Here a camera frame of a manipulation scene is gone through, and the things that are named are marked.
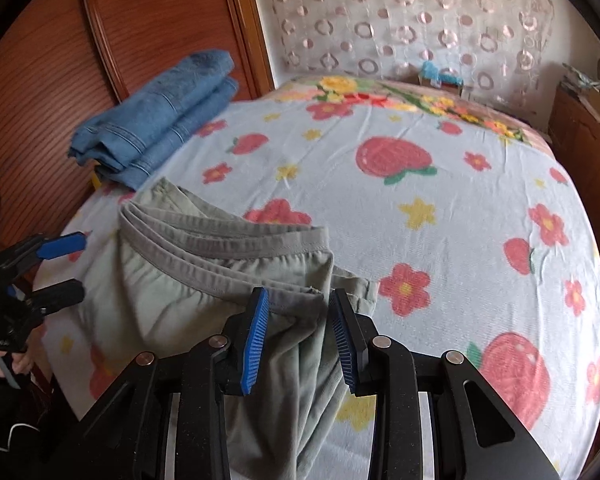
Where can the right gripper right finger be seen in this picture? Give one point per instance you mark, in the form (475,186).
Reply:
(353,333)

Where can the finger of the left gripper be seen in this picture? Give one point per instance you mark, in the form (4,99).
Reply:
(53,298)
(61,246)

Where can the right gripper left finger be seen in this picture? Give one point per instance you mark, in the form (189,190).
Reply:
(246,333)

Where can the grey-green pants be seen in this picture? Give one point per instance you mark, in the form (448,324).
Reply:
(178,267)

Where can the yellow cloth item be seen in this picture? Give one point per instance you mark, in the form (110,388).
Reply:
(96,182)

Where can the folded blue jeans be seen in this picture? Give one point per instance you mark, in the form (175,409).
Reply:
(134,139)

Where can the floral fruit print bed sheet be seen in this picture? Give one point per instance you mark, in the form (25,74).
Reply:
(477,244)

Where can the red-brown wooden wardrobe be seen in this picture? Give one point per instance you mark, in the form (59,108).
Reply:
(63,61)

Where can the blue item on box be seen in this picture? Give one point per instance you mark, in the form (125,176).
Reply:
(431,75)

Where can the wooden sideboard cabinet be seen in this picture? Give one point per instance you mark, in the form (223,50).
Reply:
(576,143)

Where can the circle pattern sheer curtain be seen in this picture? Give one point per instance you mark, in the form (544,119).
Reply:
(494,47)

